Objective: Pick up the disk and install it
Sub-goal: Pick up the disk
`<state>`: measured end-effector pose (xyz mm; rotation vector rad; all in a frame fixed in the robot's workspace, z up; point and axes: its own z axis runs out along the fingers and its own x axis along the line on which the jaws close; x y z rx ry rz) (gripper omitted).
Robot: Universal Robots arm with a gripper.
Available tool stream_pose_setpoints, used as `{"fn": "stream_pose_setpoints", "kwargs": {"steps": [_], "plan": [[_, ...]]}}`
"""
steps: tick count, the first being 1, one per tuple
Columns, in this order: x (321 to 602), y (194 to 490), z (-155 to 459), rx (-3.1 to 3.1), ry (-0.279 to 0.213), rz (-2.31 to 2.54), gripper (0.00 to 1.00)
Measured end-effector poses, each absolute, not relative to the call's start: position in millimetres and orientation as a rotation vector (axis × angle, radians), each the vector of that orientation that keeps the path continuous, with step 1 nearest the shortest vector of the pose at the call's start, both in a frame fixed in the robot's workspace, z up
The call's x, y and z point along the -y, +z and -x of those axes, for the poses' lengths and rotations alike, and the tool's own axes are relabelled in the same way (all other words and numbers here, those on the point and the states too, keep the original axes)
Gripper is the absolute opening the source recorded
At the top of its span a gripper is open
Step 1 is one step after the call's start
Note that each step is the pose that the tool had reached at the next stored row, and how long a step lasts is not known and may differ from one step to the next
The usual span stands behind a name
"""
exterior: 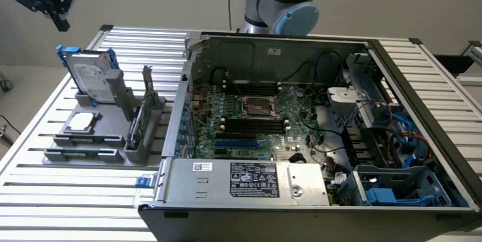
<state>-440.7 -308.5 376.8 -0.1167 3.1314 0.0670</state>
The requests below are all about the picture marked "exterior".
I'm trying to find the black power supply label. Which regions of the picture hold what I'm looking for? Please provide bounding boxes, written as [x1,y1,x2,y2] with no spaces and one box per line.
[228,161,281,199]

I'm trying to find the thin black floor cable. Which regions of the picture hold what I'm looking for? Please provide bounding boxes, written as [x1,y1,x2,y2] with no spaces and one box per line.
[0,114,21,142]

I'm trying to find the aluminium profile frame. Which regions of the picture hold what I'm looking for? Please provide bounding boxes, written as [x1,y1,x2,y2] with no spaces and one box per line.
[455,40,482,85]

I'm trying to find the green RAM stick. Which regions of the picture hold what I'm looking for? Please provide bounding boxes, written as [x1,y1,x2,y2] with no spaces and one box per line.
[43,148,118,160]

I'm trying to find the metal drive cage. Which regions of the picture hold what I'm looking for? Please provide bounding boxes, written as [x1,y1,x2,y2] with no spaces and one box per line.
[343,52,400,130]

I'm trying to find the blue case latch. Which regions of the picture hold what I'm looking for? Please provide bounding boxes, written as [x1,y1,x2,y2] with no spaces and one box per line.
[134,176,157,190]

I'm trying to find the blue wire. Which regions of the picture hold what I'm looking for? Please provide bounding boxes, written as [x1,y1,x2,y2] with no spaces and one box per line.
[389,111,427,170]

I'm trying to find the long black wire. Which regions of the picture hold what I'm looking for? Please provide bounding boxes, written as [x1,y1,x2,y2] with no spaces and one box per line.
[280,51,345,85]

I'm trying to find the CPU socket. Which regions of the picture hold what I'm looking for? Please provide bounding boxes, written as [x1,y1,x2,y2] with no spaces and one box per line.
[238,95,278,119]

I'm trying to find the black RAM slot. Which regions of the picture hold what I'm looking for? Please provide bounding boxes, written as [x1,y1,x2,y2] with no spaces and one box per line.
[220,116,289,121]
[220,124,290,129]
[224,86,282,91]
[224,83,282,88]
[220,120,290,125]
[220,127,290,133]
[224,80,282,85]

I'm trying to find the black open PC case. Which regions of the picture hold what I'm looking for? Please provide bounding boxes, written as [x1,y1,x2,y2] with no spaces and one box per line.
[137,31,482,242]

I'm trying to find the short black wire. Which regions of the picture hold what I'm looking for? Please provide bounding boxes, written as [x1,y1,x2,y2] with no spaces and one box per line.
[212,67,230,85]

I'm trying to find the green motherboard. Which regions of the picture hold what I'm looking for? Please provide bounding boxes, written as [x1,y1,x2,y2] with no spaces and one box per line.
[186,82,341,171]

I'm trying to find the silver CPU chip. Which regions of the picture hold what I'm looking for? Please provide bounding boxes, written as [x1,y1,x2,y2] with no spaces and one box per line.
[69,113,97,130]

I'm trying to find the grey parts rack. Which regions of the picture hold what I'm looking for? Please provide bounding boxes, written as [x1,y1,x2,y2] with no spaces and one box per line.
[42,68,166,167]

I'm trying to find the green graphics card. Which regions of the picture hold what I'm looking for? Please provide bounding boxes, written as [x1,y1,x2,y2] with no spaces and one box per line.
[126,65,157,150]

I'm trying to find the blue disk bay latch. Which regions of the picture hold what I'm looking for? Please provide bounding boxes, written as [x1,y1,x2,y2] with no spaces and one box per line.
[363,187,396,206]

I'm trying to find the red wire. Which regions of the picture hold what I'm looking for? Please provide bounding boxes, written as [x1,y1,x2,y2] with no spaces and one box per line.
[408,134,431,148]

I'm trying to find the hard disk in blue caddy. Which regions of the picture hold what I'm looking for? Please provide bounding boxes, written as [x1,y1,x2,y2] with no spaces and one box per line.
[54,45,120,105]

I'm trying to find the grey plastic bracket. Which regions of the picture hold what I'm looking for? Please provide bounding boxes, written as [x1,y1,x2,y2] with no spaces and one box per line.
[325,86,368,108]

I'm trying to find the silver power supply unit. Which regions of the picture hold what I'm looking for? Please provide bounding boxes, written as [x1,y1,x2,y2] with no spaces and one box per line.
[164,158,330,206]

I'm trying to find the blue expansion slot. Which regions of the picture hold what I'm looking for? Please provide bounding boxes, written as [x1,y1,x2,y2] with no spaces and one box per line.
[214,139,261,147]

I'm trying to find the grey disk bay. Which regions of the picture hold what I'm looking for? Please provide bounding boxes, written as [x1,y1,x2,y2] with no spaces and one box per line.
[352,164,453,208]

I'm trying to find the black expansion slot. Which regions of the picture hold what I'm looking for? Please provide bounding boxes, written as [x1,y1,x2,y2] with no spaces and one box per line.
[214,133,260,140]

